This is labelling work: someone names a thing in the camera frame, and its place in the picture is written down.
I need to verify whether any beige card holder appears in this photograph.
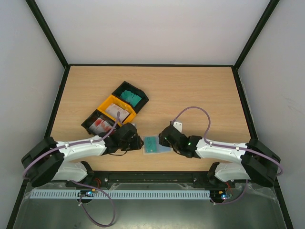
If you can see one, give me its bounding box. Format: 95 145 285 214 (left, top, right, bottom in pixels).
142 136 172 155

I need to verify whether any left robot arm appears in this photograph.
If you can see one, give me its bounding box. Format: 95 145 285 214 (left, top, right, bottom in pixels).
21 123 143 187

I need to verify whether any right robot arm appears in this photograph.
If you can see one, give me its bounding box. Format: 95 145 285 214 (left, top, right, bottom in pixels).
159 125 280 187

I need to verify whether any red patterned card stack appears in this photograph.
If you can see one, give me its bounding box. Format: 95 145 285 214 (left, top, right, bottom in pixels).
88 116 114 135

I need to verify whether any white card stack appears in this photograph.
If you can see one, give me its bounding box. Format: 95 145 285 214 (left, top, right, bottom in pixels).
105 103 130 122

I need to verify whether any black bin with red cards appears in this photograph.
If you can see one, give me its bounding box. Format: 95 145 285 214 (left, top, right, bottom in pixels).
81 109 115 135

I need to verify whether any teal card stack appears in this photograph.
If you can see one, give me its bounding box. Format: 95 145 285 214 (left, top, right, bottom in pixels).
120 90 142 107

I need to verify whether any black bin with teal cards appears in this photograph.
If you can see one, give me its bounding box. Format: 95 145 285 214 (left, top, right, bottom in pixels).
112 81 149 113

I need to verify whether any yellow card bin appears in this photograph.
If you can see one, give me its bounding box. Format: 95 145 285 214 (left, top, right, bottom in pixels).
97 95 137 126

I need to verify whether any black aluminium frame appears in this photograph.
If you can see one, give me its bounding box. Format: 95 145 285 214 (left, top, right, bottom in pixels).
6 0 295 229

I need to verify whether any light blue slotted cable duct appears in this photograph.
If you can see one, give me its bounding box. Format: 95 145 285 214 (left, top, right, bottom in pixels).
29 189 210 200

